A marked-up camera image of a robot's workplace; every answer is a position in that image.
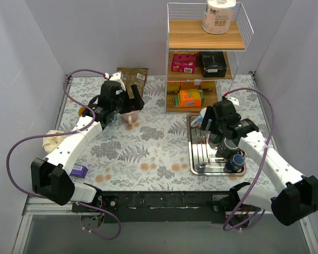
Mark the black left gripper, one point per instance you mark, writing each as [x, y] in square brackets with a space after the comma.
[132, 103]

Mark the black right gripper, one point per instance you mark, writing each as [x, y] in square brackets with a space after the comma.
[210, 123]

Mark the pink mug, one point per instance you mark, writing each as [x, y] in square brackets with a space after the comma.
[130, 117]

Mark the blue mug yellow inside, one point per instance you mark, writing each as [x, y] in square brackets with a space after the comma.
[81, 111]

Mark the light blue mug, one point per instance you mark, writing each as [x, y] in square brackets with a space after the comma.
[113, 119]

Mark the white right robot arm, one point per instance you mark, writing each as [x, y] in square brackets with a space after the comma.
[296, 195]

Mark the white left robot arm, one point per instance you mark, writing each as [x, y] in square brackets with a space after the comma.
[51, 175]

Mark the mauve purple mug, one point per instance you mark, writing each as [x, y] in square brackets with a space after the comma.
[196, 123]

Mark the dark green mug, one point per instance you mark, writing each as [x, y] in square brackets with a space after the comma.
[226, 148]

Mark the navy blue mug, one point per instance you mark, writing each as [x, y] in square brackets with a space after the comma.
[235, 163]

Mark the brown snack bag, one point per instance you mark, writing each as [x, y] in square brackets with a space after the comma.
[134, 76]

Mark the orange green sponge pack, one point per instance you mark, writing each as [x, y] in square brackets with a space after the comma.
[189, 98]

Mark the yellow sponge packs row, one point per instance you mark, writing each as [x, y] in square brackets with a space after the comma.
[174, 86]

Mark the steel tray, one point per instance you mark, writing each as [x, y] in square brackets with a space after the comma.
[203, 160]

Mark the black box on shelf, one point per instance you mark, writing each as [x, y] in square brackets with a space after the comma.
[213, 64]

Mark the pink Mommy box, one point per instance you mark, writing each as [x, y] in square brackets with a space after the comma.
[184, 61]

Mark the purple small box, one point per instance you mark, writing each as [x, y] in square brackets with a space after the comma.
[79, 171]

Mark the toilet paper roll on shelf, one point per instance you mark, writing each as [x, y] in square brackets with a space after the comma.
[218, 16]

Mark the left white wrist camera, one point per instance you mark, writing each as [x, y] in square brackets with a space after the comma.
[116, 76]

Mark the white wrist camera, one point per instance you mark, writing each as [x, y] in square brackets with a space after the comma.
[232, 99]
[116, 76]

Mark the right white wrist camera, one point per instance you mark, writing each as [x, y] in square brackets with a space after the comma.
[232, 99]

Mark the white wire wooden shelf rack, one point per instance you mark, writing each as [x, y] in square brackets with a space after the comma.
[185, 33]

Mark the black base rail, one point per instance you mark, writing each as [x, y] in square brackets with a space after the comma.
[168, 206]

